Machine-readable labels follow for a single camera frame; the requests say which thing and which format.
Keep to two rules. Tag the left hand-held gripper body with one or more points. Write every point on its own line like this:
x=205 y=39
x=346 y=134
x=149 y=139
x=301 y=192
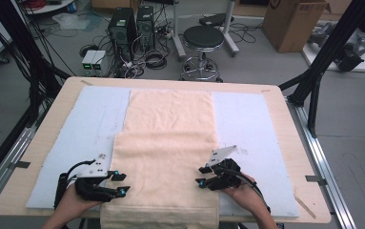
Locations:
x=91 y=187

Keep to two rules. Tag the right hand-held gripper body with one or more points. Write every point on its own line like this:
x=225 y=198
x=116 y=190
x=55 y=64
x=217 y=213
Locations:
x=226 y=178

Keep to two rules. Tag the cream terry towel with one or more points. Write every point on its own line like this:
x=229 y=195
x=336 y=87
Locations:
x=167 y=152

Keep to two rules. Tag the person's left hand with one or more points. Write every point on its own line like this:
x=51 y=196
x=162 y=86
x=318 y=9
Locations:
x=70 y=203

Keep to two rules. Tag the person's right hand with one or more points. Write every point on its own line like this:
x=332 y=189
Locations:
x=248 y=197

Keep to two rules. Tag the white foam mat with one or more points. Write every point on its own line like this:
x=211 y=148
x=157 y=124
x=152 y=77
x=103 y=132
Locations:
x=247 y=120

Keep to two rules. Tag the black tape strip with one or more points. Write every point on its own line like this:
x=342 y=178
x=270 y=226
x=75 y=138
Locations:
x=316 y=179
x=19 y=164

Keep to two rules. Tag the thin wooden stick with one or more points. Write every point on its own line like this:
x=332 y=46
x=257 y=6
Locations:
x=304 y=206

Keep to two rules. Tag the white power supply unit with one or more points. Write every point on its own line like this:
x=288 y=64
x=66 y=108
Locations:
x=88 y=60
x=100 y=60

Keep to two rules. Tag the black round stool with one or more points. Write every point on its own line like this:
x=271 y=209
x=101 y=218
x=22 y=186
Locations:
x=203 y=36

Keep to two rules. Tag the white metal stand leg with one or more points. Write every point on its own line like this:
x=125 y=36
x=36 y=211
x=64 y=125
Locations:
x=229 y=31
x=178 y=35

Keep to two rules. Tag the large black computer tower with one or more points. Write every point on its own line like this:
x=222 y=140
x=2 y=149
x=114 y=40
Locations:
x=121 y=28

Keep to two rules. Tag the narrow black computer tower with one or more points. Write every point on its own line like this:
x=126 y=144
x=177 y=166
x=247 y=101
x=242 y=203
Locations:
x=145 y=25

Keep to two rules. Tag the clear plastic bag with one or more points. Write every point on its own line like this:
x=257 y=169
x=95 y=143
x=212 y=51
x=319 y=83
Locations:
x=70 y=21

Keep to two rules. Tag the brown cardboard box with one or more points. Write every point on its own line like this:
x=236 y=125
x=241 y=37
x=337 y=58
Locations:
x=293 y=25

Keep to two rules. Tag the grey and black machine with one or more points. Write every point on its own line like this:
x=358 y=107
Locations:
x=351 y=52

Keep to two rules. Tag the white round table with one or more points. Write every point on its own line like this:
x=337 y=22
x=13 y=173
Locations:
x=53 y=7

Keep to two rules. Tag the aluminium rail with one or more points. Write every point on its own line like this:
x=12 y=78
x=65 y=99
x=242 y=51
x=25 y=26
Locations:
x=320 y=159
x=8 y=159

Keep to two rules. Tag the black metal frame strut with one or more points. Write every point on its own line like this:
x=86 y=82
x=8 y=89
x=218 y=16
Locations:
x=329 y=47

